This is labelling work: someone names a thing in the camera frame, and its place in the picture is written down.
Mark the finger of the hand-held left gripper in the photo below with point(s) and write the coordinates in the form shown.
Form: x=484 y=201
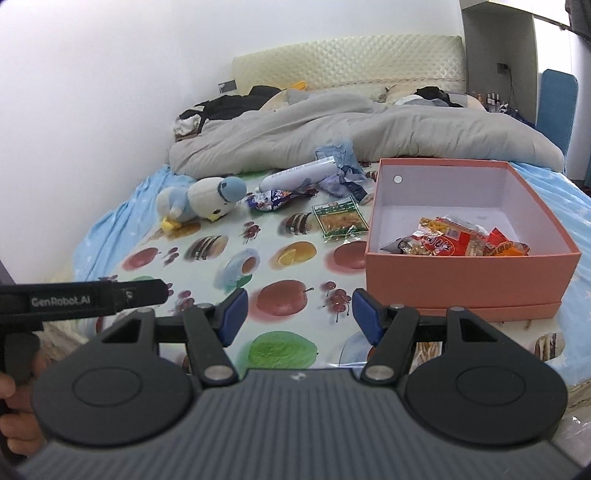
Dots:
x=143 y=291

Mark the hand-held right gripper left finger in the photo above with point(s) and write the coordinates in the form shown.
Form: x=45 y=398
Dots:
x=233 y=316

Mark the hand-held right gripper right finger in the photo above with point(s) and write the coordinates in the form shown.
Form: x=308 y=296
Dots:
x=364 y=316

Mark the pink cardboard box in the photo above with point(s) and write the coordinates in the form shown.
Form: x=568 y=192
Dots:
x=461 y=281

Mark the pile of snack packets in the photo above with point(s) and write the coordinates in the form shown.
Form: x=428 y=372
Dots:
x=443 y=240

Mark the person's left hand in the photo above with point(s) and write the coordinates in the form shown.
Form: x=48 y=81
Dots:
x=23 y=424

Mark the cream mattress side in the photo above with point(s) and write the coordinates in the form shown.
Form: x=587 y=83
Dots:
x=69 y=333

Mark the fruit print mat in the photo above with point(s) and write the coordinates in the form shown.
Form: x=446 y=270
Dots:
x=207 y=277

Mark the light blue bedsheet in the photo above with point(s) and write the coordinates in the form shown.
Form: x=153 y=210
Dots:
x=115 y=221

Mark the green snack packet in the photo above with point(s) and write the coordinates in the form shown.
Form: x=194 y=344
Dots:
x=339 y=219

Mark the penguin plush toy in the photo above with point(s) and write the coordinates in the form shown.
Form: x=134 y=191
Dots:
x=207 y=196

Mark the blue purple snack packet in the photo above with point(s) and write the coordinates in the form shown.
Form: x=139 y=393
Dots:
x=272 y=199

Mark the white tube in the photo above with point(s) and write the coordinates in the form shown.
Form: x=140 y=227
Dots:
x=300 y=173

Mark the crumpled blue plastic bag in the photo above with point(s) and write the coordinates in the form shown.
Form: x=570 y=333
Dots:
x=341 y=154

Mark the pile of clothes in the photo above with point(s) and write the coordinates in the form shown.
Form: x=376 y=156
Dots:
x=187 y=125

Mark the grey duvet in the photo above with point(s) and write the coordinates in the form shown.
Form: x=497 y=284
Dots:
x=323 y=124

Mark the black clothing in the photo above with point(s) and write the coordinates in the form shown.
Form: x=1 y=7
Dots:
x=231 y=104

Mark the black cloth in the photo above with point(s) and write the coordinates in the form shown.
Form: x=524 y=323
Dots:
x=431 y=94

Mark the beige pillow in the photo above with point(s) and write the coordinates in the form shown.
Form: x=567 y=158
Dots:
x=461 y=99

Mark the yellow item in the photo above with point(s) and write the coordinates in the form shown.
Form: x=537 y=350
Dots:
x=298 y=85

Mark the group of small bottles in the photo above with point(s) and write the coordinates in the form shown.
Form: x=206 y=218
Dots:
x=491 y=101

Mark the cream quilted headboard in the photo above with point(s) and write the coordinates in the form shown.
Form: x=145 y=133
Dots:
x=346 y=60

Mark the blue chair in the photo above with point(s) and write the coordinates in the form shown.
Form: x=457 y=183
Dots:
x=556 y=110

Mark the dark wall panel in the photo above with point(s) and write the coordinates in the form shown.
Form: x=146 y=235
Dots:
x=226 y=87

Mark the white wall cabinet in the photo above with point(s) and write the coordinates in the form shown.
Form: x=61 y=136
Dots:
x=508 y=11

